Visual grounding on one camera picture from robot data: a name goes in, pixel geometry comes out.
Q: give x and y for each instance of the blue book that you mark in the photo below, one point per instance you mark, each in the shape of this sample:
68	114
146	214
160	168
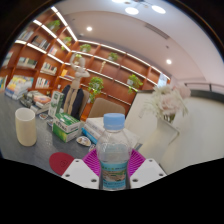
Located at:
88	136

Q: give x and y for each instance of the flat round red coaster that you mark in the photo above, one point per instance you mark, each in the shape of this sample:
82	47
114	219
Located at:
60	163

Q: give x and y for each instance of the colourful book stack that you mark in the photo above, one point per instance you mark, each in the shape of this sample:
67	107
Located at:
18	86

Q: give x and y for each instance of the clear blue-capped water bottle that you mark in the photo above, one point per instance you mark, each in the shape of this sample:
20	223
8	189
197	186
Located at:
113	156

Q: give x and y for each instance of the ceiling air vent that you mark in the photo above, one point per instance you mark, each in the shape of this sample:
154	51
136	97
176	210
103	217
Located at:
156	31

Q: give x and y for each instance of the pink and white flower bouquet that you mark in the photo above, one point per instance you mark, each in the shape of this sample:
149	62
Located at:
168	101

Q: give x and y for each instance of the beige chair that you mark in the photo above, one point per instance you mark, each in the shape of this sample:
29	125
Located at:
103	106

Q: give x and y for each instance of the cream cylindrical cup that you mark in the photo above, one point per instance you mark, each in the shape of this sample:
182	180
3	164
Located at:
26	128

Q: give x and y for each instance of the small snack packet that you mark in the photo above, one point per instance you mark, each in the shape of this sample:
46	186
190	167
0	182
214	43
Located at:
83	140

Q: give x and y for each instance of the tall green white carton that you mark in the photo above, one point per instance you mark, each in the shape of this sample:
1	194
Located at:
56	103

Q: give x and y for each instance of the green and white box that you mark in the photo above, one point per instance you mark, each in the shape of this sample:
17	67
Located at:
66	126

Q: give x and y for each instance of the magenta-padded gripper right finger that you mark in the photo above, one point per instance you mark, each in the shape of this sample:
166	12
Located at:
148	172

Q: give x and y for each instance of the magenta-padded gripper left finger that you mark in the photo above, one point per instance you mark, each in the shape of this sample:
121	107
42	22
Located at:
80	173

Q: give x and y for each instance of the wooden shelf unit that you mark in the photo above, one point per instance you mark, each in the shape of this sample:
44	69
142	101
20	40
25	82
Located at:
110	76

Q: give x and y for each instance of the branched ceiling lamp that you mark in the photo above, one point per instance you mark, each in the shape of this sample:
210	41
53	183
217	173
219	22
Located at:
131	10

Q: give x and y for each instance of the round recessed ceiling light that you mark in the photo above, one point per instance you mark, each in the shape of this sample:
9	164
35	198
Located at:
169	61
89	29

